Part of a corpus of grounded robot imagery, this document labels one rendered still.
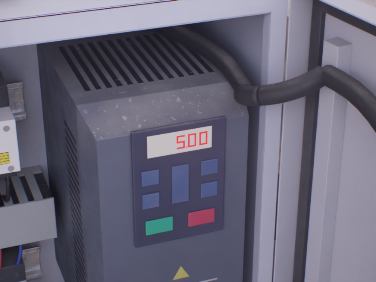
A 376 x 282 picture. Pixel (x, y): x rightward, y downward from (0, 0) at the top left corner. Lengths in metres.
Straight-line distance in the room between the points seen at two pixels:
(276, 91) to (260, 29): 0.08
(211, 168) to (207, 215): 0.04
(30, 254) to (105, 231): 0.21
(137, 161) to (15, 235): 0.18
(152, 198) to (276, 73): 0.13
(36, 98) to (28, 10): 0.22
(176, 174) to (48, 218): 0.16
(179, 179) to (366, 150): 0.13
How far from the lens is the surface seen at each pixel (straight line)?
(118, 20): 0.55
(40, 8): 0.54
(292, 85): 0.56
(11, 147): 0.67
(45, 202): 0.73
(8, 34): 0.53
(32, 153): 0.78
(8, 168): 0.68
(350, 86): 0.55
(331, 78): 0.56
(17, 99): 0.75
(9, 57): 0.73
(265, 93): 0.57
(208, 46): 0.66
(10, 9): 0.55
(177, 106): 0.61
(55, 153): 0.73
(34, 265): 0.84
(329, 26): 0.59
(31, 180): 0.76
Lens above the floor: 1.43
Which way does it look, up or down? 28 degrees down
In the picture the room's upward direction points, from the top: straight up
